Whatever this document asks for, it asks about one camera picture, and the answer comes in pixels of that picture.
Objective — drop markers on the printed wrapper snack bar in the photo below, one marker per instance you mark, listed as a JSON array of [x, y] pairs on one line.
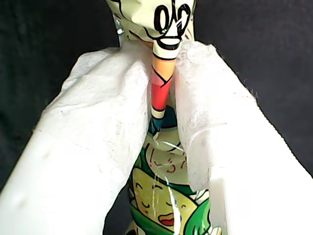
[[159, 203]]

